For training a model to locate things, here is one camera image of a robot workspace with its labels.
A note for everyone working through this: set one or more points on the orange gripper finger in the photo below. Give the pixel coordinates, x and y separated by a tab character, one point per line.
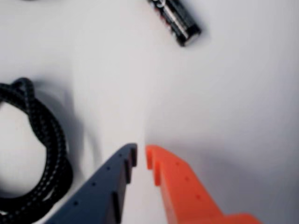
184	193

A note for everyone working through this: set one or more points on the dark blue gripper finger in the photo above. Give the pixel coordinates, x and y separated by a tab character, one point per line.
100	193

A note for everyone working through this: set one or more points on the black AA battery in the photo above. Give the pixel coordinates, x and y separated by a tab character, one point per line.
177	21

